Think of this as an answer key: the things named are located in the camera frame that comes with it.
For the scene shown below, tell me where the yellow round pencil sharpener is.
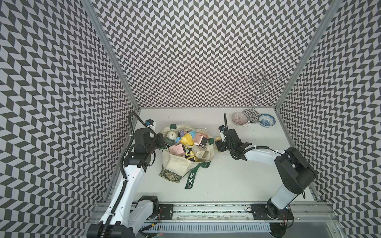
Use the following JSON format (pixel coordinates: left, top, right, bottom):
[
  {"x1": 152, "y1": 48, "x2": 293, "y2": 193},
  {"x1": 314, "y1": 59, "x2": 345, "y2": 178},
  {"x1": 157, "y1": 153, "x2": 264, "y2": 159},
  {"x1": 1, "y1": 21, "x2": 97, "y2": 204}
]
[{"x1": 180, "y1": 133, "x2": 194, "y2": 147}]

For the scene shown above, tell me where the cream canvas tote bag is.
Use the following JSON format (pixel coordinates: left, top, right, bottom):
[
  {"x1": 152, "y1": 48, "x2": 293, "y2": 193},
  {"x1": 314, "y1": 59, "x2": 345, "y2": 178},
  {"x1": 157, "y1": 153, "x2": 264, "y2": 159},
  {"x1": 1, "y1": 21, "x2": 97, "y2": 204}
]
[{"x1": 160, "y1": 124, "x2": 214, "y2": 190}]

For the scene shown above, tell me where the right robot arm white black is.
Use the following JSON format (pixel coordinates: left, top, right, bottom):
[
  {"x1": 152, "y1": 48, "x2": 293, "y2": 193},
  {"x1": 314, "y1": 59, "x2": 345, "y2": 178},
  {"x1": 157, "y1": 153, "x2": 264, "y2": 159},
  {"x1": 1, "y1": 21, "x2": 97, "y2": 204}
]
[{"x1": 215, "y1": 126, "x2": 317, "y2": 220}]

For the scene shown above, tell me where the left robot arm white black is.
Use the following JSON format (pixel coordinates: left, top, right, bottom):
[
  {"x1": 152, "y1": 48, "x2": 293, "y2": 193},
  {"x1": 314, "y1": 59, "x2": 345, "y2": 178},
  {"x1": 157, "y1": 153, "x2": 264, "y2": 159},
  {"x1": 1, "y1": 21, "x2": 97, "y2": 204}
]
[{"x1": 86, "y1": 126, "x2": 165, "y2": 238}]

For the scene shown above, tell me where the pink rounded pencil sharpener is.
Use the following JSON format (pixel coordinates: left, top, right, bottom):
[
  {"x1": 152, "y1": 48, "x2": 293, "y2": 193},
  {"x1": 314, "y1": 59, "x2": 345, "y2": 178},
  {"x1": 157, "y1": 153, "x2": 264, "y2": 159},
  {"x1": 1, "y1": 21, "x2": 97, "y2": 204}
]
[{"x1": 193, "y1": 132, "x2": 209, "y2": 147}]

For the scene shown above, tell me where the white cartoon pencil sharpener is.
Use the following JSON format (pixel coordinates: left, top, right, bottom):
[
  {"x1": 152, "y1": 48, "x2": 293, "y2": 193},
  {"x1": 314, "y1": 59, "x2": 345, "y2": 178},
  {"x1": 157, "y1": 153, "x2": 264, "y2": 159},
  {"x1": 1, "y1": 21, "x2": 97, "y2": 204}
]
[{"x1": 191, "y1": 145, "x2": 209, "y2": 159}]

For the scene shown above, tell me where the mint green pencil sharpener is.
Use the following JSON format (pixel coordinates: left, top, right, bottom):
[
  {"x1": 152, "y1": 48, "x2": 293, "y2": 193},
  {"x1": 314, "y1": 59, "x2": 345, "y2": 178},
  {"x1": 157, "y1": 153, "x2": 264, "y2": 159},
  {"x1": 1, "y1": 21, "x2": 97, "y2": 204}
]
[{"x1": 165, "y1": 131, "x2": 177, "y2": 147}]

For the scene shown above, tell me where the blue round pencil sharpener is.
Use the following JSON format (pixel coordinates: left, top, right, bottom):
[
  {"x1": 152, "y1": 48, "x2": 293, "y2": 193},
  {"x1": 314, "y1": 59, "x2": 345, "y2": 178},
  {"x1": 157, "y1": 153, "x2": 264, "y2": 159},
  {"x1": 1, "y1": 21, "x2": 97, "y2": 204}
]
[{"x1": 189, "y1": 131, "x2": 196, "y2": 139}]

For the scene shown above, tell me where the pink block pencil sharpener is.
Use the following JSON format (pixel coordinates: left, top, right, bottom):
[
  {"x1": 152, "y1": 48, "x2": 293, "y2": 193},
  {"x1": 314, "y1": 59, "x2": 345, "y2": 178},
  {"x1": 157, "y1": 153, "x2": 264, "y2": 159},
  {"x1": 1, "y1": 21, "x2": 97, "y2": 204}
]
[{"x1": 169, "y1": 143, "x2": 187, "y2": 156}]

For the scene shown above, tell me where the pink ribbed bowl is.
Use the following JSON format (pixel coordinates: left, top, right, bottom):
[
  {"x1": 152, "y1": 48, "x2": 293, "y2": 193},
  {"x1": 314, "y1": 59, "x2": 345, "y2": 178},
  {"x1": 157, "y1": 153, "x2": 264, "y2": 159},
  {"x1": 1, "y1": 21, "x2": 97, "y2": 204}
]
[{"x1": 232, "y1": 113, "x2": 248, "y2": 126}]

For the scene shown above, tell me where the blue white patterned bowl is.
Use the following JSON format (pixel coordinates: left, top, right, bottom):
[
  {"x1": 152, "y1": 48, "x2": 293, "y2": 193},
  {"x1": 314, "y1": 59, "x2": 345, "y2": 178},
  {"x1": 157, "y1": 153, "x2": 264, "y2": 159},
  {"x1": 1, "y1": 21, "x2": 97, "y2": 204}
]
[{"x1": 258, "y1": 114, "x2": 276, "y2": 128}]

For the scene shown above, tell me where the silver jewelry tree stand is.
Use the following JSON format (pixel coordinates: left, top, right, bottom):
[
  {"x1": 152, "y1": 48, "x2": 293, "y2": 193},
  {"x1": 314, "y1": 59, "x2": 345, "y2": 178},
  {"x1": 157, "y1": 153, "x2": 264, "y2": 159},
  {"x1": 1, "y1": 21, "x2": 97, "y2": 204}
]
[{"x1": 242, "y1": 71, "x2": 284, "y2": 125}]

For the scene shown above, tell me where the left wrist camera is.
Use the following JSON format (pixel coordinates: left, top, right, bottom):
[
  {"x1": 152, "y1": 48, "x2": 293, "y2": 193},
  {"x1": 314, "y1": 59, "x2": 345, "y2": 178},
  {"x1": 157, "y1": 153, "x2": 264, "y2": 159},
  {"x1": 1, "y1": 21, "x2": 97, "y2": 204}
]
[{"x1": 145, "y1": 119, "x2": 156, "y2": 129}]

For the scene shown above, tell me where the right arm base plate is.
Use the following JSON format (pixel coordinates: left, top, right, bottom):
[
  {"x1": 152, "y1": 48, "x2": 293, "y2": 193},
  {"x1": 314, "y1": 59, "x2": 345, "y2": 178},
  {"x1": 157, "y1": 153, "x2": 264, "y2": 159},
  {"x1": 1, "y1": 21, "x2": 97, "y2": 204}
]
[{"x1": 247, "y1": 204, "x2": 294, "y2": 221}]

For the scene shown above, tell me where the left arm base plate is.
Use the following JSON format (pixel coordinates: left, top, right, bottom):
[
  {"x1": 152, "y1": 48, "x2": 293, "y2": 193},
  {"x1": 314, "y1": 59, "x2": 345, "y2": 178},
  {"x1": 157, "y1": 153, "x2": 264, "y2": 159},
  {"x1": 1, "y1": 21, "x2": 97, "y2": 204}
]
[{"x1": 154, "y1": 203, "x2": 174, "y2": 221}]

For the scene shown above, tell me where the aluminium mounting rail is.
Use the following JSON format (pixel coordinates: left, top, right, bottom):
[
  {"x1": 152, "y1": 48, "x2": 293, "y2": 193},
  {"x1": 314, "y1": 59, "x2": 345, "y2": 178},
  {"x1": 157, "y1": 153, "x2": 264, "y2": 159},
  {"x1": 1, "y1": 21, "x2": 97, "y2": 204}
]
[{"x1": 89, "y1": 202, "x2": 340, "y2": 224}]

